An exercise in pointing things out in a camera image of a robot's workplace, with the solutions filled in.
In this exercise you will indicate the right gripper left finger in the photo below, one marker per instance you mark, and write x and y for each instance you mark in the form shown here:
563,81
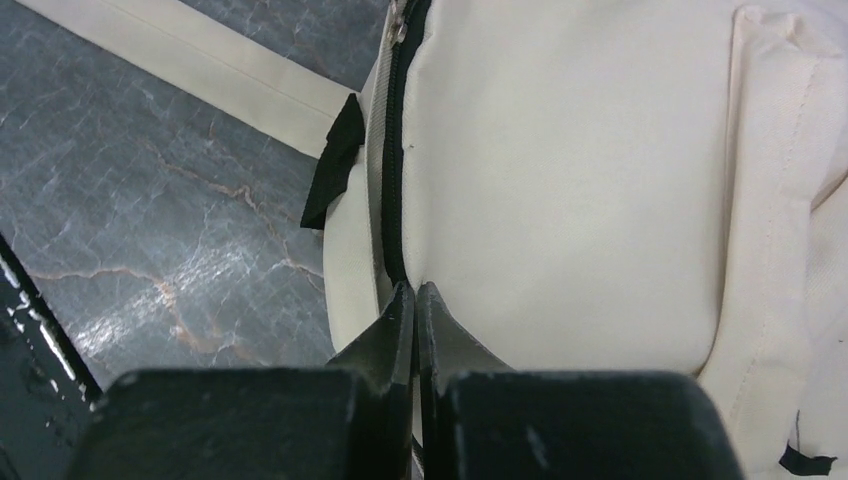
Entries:
349,419

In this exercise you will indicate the cream canvas backpack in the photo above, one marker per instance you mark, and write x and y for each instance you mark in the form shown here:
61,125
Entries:
589,184

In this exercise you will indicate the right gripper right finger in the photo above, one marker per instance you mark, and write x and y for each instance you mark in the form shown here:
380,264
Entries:
483,420

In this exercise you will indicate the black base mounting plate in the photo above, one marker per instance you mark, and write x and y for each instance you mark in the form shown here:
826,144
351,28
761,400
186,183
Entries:
46,389

